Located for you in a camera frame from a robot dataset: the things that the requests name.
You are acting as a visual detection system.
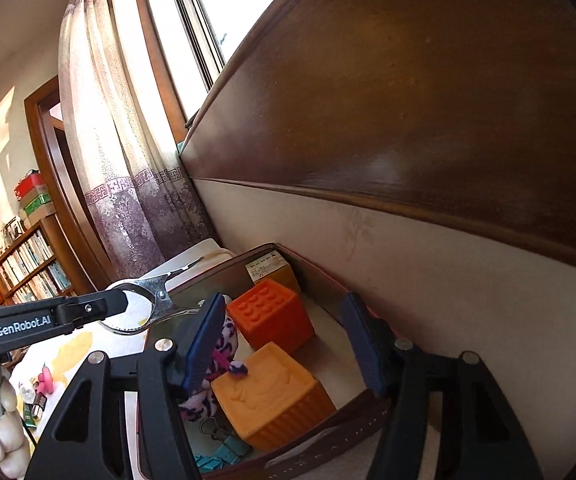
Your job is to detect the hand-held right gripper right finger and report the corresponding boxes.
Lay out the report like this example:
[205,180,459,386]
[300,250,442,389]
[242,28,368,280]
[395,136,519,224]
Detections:
[340,292,551,480]

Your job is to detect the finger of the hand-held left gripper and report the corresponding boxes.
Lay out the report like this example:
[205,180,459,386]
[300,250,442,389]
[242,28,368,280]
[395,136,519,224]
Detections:
[60,292,129,331]

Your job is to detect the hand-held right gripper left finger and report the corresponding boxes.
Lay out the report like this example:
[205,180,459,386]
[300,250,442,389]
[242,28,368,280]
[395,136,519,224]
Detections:
[25,292,229,480]

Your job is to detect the purple spotted plush toy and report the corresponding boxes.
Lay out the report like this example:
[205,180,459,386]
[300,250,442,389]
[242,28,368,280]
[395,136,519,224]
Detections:
[177,294,249,423]

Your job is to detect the brown storage bin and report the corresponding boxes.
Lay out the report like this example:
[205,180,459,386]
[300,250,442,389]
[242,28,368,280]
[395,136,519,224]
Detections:
[135,242,444,480]

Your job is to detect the pale green cardboard box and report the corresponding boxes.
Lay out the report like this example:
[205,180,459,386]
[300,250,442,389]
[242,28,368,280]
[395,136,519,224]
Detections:
[244,252,303,295]

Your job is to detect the person's left hand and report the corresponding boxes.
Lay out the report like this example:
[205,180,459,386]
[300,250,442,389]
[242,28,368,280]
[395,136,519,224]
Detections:
[0,366,32,478]

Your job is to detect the white and yellow printed towel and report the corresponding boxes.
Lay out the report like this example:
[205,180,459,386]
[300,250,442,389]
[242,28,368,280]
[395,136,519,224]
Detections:
[5,260,203,480]

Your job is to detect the wooden bookshelf with books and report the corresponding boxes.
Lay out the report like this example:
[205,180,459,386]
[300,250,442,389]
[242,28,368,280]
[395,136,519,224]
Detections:
[0,212,78,311]

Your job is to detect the orange studded toy block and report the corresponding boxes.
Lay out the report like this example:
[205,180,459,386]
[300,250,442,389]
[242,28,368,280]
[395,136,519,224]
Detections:
[227,279,316,357]

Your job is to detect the dark green tube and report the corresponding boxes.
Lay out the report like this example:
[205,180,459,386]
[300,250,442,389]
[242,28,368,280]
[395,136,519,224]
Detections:
[22,394,46,428]

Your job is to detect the light orange foam block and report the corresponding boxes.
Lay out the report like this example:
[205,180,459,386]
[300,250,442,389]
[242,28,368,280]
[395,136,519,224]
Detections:
[211,341,339,452]

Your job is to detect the white mattress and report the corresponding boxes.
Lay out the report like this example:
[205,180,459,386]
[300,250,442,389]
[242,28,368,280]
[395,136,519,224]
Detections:
[160,239,233,281]

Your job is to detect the teal binder clips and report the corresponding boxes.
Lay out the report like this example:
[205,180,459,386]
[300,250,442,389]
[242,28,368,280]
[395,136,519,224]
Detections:
[192,452,231,472]

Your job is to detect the red storage box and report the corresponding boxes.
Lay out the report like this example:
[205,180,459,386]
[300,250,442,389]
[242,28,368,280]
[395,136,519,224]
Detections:
[14,174,43,200]

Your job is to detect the patterned beige purple curtain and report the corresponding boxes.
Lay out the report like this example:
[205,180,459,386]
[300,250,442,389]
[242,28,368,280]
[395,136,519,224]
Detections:
[58,0,216,281]

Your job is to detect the wooden padded headboard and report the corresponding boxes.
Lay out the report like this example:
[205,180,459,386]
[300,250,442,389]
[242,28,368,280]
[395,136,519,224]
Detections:
[180,0,576,461]

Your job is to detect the brown wooden door frame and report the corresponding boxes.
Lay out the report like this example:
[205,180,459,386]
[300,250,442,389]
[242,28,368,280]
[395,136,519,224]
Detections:
[24,75,118,291]

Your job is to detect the window with brown frame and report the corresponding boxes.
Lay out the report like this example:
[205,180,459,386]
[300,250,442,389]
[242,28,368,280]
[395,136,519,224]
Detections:
[132,0,319,131]

